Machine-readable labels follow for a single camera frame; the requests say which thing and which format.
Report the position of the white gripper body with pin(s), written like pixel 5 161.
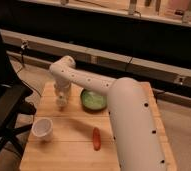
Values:
pixel 62 94

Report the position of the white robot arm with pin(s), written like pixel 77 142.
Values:
pixel 134 131

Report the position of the green ceramic bowl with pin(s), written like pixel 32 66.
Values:
pixel 92 101

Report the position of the orange red bottle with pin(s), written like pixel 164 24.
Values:
pixel 96 139

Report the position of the white paper cup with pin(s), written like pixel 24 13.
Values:
pixel 43 129

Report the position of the wooden table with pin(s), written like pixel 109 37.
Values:
pixel 71 147

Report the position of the black chair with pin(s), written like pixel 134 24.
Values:
pixel 12 103

